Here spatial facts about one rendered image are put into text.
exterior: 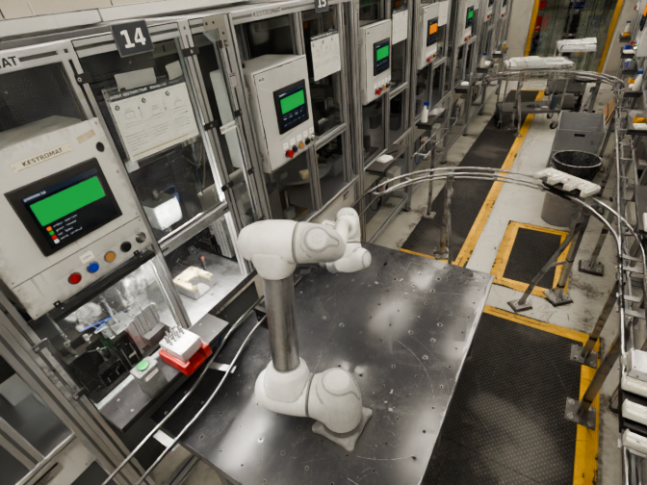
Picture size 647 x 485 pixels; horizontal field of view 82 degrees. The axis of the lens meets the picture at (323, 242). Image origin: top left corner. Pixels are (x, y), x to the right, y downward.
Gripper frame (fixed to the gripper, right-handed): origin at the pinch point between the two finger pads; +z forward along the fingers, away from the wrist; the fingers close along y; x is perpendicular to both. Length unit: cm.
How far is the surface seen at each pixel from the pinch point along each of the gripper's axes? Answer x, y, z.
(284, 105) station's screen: -63, 47, -14
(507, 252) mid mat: -95, -192, -50
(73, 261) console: 38, 91, 2
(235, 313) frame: 20, -6, 50
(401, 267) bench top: -23, -56, -26
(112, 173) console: 11, 95, -8
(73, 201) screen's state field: 25, 101, -8
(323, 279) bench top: -7.2, -29.2, 9.1
